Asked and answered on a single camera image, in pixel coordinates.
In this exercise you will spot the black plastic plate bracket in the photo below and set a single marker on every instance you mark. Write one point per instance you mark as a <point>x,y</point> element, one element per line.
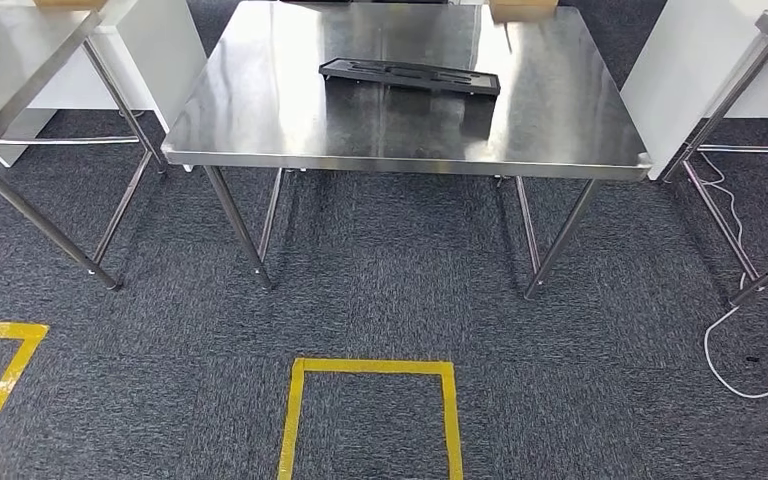
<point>417,85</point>

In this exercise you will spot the stainless steel workbench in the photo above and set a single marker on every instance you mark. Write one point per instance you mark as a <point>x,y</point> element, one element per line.
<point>258,99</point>

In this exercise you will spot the yellow floor tape square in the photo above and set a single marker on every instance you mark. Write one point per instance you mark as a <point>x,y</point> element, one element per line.
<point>0,329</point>
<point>371,366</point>

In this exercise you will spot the white cabinet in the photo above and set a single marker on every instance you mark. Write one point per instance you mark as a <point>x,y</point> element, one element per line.
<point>159,53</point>

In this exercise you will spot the white panel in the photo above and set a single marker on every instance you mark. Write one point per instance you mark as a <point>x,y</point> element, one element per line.
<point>675,66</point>

